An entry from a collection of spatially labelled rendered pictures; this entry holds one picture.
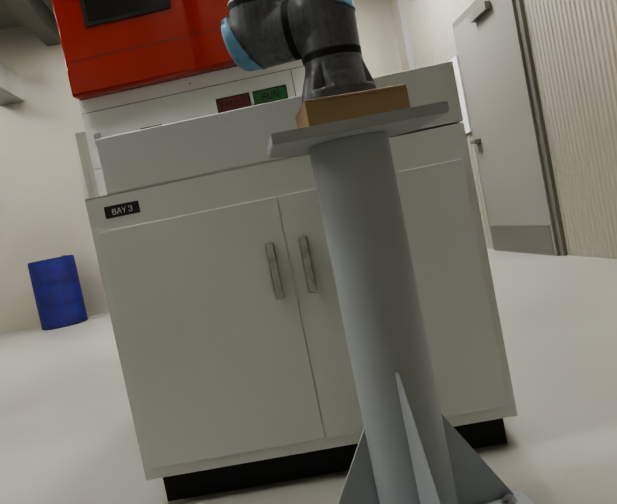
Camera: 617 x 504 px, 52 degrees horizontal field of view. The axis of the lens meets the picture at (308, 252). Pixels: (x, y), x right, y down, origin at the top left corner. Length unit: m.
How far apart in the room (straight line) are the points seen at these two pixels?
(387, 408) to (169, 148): 0.83
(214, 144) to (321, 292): 0.45
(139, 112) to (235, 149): 0.79
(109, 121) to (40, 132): 5.89
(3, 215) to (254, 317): 6.84
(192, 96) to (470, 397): 1.35
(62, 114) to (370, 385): 7.19
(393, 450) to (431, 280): 0.47
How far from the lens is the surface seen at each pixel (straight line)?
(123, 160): 1.65
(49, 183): 8.13
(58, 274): 7.40
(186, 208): 1.60
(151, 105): 2.31
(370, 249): 1.20
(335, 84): 1.22
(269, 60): 1.32
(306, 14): 1.28
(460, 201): 1.58
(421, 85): 1.60
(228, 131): 1.59
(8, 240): 8.27
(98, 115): 2.37
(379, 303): 1.21
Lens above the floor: 0.67
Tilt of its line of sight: 3 degrees down
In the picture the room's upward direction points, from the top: 11 degrees counter-clockwise
